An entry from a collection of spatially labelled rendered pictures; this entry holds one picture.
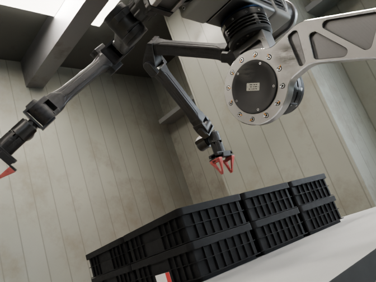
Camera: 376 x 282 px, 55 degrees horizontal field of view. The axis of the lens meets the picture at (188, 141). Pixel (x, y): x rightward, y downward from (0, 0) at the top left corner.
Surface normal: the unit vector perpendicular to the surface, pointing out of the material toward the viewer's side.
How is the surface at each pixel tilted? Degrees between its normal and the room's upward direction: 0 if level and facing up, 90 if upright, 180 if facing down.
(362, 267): 90
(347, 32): 90
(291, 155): 90
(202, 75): 90
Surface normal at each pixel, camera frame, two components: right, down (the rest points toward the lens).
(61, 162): 0.64, -0.42
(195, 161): -0.70, 0.03
